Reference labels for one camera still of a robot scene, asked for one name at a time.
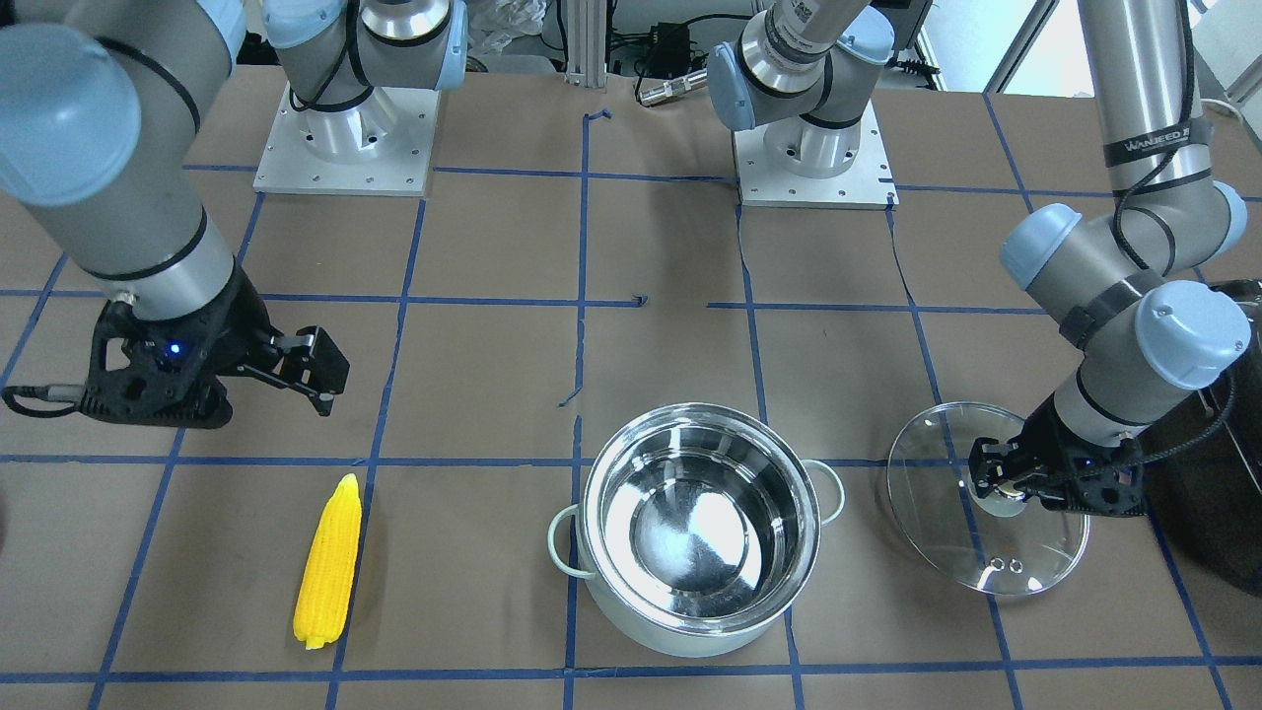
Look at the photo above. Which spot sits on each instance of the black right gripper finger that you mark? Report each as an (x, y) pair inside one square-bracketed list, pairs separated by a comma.
[(312, 363)]

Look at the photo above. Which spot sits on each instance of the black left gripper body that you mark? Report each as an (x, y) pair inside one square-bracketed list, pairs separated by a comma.
[(1047, 437)]

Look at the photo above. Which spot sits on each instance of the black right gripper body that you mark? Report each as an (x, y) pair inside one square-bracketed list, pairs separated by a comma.
[(234, 322)]

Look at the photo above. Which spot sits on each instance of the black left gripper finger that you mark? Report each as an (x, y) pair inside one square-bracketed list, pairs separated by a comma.
[(994, 456), (984, 493)]

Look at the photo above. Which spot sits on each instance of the glass pot lid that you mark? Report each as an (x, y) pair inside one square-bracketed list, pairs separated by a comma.
[(1007, 550)]

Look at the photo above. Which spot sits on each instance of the yellow corn cob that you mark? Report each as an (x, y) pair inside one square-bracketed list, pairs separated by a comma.
[(323, 600)]

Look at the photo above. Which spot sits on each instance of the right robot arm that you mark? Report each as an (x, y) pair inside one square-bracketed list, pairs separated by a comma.
[(99, 111)]

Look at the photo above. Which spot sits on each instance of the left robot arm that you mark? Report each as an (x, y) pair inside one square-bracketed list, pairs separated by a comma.
[(1112, 284)]

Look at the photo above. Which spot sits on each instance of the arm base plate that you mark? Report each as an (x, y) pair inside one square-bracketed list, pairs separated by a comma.
[(381, 147), (793, 164)]

